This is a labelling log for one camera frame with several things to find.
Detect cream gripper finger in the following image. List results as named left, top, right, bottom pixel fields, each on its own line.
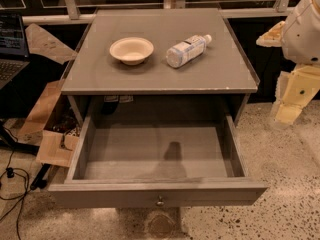
left=256, top=21, right=285, bottom=47
left=271, top=64, right=320, bottom=126

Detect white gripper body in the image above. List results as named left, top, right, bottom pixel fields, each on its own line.
left=281, top=0, right=320, bottom=65

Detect clear plastic water bottle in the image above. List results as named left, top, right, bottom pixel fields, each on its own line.
left=166, top=34, right=212, bottom=68

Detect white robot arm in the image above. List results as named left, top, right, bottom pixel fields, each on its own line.
left=256, top=0, right=320, bottom=127

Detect small metal drawer knob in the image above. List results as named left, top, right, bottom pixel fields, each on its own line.
left=156, top=196, right=165, bottom=207

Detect open grey top drawer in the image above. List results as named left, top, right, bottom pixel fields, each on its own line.
left=47, top=95, right=269, bottom=209

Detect white paper bowl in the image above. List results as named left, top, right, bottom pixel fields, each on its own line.
left=109, top=37, right=154, bottom=65

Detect grey wooden cabinet table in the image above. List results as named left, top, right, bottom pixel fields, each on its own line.
left=60, top=7, right=261, bottom=128

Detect white metal railing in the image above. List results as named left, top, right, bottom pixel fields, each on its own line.
left=0, top=0, right=320, bottom=27

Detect open brown cardboard box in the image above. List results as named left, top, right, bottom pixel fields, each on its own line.
left=18, top=23, right=79, bottom=167

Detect open black laptop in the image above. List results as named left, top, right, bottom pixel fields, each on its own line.
left=0, top=12, right=30, bottom=89

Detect black stand base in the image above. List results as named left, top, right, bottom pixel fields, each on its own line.
left=0, top=121, right=51, bottom=191

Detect black cable on floor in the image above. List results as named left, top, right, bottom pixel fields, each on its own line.
left=0, top=123, right=32, bottom=240

